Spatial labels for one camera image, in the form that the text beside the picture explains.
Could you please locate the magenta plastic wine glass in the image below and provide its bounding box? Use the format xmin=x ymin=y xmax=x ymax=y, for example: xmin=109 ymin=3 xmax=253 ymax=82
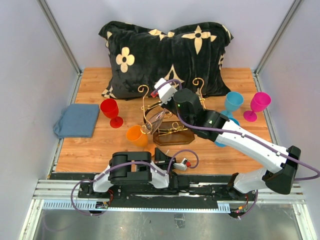
xmin=243 ymin=92 xmax=272 ymax=122

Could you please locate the blue cloth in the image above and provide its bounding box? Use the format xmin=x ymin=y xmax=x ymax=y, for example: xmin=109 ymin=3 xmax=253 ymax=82
xmin=53 ymin=103 xmax=100 ymax=139

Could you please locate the right aluminium frame post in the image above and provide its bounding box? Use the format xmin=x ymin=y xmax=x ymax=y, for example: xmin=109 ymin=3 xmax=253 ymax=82
xmin=253 ymin=0 xmax=304 ymax=77

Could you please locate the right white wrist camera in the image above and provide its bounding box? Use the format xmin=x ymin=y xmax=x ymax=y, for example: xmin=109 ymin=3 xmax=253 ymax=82
xmin=150 ymin=78 xmax=182 ymax=104

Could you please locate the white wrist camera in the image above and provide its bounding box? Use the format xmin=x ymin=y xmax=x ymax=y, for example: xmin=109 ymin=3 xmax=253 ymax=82
xmin=150 ymin=78 xmax=182 ymax=104
xmin=173 ymin=158 xmax=191 ymax=171

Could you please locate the left aluminium frame post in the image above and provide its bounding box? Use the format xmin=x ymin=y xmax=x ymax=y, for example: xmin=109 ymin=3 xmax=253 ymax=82
xmin=36 ymin=0 xmax=83 ymax=76

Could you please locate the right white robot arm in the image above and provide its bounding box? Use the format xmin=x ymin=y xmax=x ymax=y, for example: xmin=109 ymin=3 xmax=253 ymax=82
xmin=158 ymin=84 xmax=301 ymax=200

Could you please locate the aluminium frame post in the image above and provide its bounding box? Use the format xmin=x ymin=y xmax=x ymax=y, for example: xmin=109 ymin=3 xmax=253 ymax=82
xmin=253 ymin=0 xmax=304 ymax=77
xmin=36 ymin=0 xmax=83 ymax=76

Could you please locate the black floral pillow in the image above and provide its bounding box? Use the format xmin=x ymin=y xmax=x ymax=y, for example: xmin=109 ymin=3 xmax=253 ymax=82
xmin=99 ymin=21 xmax=233 ymax=99

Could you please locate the orange plastic wine glass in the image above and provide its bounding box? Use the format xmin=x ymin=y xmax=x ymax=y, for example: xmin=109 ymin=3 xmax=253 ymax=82
xmin=125 ymin=125 xmax=157 ymax=156

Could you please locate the blue wine glass front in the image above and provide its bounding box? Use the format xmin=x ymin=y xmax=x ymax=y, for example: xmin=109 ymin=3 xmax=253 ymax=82
xmin=213 ymin=116 xmax=241 ymax=149

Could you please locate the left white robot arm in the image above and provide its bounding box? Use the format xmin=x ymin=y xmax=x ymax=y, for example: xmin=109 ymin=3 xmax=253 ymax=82
xmin=89 ymin=147 xmax=191 ymax=198

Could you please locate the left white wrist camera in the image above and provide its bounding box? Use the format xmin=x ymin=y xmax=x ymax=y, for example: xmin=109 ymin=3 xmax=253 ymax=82
xmin=173 ymin=158 xmax=191 ymax=171

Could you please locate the blue wine glass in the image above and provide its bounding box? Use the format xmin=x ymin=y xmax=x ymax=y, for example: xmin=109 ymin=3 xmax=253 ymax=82
xmin=220 ymin=91 xmax=244 ymax=118
xmin=213 ymin=116 xmax=241 ymax=149

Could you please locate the clear glass wine glass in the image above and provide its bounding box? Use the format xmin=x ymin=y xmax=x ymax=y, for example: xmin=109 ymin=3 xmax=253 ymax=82
xmin=144 ymin=110 xmax=166 ymax=134

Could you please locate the gold wire glass rack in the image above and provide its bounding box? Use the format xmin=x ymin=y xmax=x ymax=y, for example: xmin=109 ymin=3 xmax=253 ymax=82
xmin=136 ymin=77 xmax=208 ymax=147

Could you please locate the red plastic wine glass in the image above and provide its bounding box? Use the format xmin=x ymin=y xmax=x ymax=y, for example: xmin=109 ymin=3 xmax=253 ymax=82
xmin=100 ymin=98 xmax=124 ymax=129

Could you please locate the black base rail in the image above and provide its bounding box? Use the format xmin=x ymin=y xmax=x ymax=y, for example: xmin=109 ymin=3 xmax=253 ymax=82
xmin=37 ymin=172 xmax=301 ymax=213

